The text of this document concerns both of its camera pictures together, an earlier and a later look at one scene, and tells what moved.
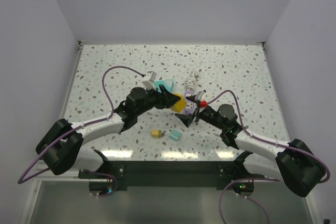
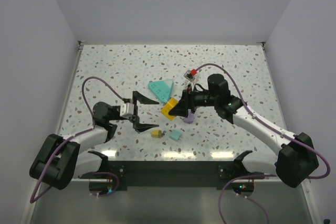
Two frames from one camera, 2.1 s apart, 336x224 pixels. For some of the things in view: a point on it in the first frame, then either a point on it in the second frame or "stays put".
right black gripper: [186, 119] → [181, 108]
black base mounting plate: [168, 176] stays put
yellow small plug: [157, 133] stays put
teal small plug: [175, 135] stays put
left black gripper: [165, 99] → [138, 126]
